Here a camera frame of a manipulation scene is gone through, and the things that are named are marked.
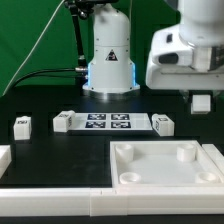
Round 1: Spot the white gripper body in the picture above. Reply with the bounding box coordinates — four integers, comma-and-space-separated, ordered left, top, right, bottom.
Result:
146, 26, 224, 91

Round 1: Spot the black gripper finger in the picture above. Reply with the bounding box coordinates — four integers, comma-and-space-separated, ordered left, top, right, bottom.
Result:
181, 90, 190, 104

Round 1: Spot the white square tabletop tray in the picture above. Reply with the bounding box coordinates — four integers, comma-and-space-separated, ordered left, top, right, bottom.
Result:
110, 141, 224, 188

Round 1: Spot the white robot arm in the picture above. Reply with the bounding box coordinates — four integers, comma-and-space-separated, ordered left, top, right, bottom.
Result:
83, 0, 224, 100

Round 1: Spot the white plate with fiducial tags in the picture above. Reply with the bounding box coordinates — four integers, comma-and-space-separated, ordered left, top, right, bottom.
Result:
71, 113, 152, 131

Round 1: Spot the black cable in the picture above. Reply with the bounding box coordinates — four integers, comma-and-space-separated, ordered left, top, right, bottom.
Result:
9, 68, 88, 90

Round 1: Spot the white U-shaped fence wall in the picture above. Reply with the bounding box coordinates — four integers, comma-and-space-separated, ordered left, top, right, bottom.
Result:
0, 144, 224, 217

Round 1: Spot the white cable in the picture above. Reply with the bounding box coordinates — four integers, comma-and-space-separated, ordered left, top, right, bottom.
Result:
1, 0, 65, 98

